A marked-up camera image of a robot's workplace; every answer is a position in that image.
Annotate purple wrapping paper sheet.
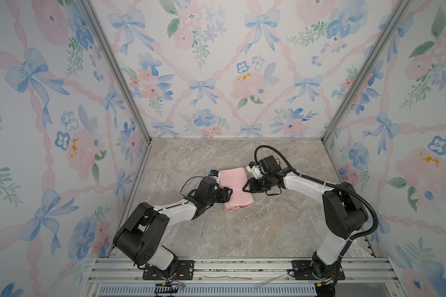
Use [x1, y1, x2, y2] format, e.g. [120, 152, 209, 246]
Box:
[219, 167, 254, 212]

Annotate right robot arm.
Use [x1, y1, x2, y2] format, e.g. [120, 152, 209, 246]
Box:
[242, 173, 369, 281]

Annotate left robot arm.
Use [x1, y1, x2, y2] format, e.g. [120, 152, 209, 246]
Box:
[113, 176, 233, 276]

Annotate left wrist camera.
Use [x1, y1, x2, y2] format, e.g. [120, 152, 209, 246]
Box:
[208, 170, 219, 179]

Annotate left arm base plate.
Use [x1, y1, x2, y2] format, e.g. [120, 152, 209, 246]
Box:
[142, 260, 195, 281]

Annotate black corrugated cable conduit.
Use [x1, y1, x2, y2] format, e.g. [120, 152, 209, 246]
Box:
[253, 144, 379, 240]

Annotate white slotted cable duct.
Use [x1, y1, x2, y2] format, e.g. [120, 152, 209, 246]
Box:
[97, 283, 318, 297]

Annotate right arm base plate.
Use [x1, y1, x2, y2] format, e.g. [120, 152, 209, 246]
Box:
[287, 259, 346, 282]

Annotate left aluminium corner post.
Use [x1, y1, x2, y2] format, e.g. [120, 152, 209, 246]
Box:
[77, 0, 151, 145]

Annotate aluminium corner post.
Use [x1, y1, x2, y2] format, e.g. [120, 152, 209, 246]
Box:
[77, 0, 151, 145]
[321, 0, 412, 145]

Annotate aluminium front rail frame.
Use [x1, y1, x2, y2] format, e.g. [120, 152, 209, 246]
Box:
[82, 256, 407, 297]

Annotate right aluminium corner post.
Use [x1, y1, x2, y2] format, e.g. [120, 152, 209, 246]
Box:
[321, 0, 412, 145]

